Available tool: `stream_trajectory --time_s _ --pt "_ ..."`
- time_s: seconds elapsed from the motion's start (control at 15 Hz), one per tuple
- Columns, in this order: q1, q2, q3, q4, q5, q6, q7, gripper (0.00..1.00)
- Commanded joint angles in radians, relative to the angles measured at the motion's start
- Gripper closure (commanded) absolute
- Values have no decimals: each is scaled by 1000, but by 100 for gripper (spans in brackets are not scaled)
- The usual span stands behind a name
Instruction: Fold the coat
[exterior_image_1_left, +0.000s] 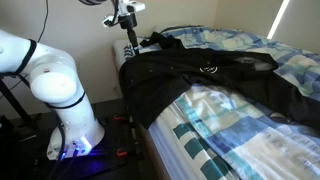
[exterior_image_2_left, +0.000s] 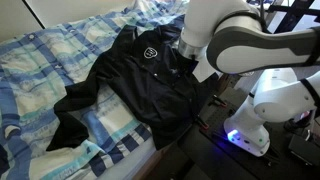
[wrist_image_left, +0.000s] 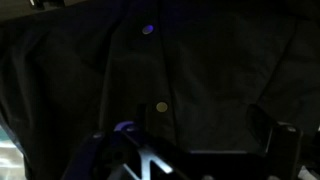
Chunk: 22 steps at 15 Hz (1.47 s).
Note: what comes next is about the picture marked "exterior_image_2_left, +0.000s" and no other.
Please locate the black coat with white badge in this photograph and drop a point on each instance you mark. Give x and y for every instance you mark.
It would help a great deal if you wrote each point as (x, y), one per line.
(150, 83)

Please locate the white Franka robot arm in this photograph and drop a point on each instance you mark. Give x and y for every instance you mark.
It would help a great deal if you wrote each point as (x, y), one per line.
(266, 50)

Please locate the blue plaid quilt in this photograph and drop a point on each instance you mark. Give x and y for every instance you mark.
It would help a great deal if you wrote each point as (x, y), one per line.
(33, 66)

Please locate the black box on floor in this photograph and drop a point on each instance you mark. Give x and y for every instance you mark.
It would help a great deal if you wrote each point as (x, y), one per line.
(303, 150)

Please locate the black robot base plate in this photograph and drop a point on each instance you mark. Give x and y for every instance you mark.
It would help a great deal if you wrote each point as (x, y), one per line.
(216, 146)

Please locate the black metal stand frame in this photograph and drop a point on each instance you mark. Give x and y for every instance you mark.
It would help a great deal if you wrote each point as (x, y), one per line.
(293, 13)

